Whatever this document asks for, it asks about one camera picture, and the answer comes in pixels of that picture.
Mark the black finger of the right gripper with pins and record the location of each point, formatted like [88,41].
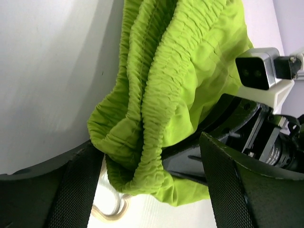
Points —
[185,164]

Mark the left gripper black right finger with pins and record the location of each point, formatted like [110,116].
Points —
[247,193]

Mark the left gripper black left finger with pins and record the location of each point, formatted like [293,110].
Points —
[57,193]

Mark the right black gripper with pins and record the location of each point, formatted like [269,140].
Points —
[252,129]

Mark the lime green shorts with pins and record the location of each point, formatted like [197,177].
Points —
[176,58]

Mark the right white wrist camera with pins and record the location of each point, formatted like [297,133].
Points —
[267,77]

